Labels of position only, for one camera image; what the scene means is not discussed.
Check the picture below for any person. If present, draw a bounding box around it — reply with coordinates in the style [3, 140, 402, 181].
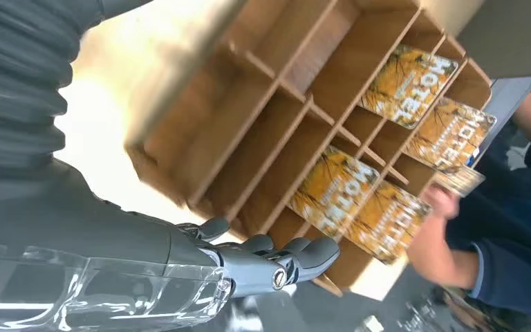
[404, 91, 531, 332]

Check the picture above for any wooden card organizer rack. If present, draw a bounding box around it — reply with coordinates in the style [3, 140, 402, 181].
[124, 0, 493, 298]

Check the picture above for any ribbed grey right arm sleeve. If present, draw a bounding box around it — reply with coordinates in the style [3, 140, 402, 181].
[0, 0, 154, 172]

